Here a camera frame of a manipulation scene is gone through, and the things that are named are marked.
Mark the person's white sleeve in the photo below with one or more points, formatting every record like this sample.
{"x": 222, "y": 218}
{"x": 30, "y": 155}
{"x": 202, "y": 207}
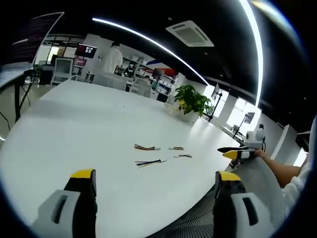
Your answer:
{"x": 301, "y": 183}

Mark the small monitor on stand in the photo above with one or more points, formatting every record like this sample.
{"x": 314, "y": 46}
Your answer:
{"x": 248, "y": 117}

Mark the ceiling air conditioner vent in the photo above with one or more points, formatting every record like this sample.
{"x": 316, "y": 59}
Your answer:
{"x": 190, "y": 33}

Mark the green potted plant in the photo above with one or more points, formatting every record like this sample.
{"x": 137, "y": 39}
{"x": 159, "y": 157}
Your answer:
{"x": 192, "y": 101}

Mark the white office chair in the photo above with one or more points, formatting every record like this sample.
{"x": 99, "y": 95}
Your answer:
{"x": 63, "y": 69}

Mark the long ceiling light strip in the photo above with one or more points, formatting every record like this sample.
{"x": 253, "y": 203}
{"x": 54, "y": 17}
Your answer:
{"x": 153, "y": 43}

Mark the wide ceiling light strip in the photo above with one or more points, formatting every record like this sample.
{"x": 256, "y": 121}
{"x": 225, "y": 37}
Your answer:
{"x": 255, "y": 42}

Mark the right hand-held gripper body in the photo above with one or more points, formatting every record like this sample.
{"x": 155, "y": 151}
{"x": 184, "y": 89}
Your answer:
{"x": 255, "y": 138}

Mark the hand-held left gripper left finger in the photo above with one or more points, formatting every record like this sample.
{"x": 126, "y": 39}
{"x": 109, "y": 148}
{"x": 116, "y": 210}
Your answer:
{"x": 74, "y": 198}

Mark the wall screen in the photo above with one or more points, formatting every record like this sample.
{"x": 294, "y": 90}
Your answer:
{"x": 86, "y": 50}

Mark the black-legged desk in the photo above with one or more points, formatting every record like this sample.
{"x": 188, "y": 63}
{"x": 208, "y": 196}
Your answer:
{"x": 15, "y": 81}

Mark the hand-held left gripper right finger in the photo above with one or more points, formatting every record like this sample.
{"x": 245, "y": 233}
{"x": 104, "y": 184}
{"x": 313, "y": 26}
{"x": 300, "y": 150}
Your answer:
{"x": 237, "y": 200}

